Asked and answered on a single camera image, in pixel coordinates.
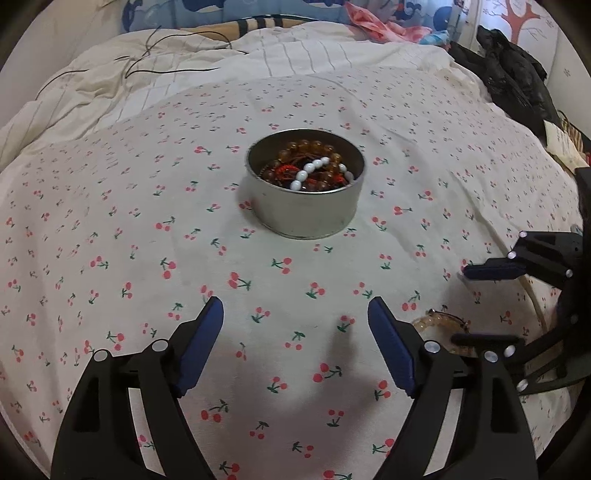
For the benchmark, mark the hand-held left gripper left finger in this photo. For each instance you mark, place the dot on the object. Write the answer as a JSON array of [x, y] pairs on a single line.
[[203, 344]]

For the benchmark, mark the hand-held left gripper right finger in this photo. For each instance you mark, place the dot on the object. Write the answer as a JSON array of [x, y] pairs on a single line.
[[392, 350]]

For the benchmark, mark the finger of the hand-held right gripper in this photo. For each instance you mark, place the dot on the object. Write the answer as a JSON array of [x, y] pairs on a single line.
[[489, 271], [480, 340]]

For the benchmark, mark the round metal tin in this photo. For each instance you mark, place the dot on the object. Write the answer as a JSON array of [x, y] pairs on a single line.
[[300, 217]]

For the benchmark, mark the cherry print bed sheet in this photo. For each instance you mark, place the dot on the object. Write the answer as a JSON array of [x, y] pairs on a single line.
[[138, 230]]

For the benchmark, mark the cream paper booklet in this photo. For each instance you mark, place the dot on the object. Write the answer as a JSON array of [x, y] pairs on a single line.
[[561, 143]]

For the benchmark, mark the black jacket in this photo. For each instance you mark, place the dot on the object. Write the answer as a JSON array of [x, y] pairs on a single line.
[[512, 78]]

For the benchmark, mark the pink cloth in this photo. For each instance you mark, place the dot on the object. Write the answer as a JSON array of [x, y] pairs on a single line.
[[369, 18]]

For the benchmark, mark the white striped duvet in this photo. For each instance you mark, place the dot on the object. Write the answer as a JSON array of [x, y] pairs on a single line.
[[277, 60]]

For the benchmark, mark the beige black striped pillow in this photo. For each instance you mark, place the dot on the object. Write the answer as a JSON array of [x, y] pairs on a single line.
[[258, 24]]

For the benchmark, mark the red tree wall sticker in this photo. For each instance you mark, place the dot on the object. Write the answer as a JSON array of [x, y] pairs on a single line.
[[515, 14]]

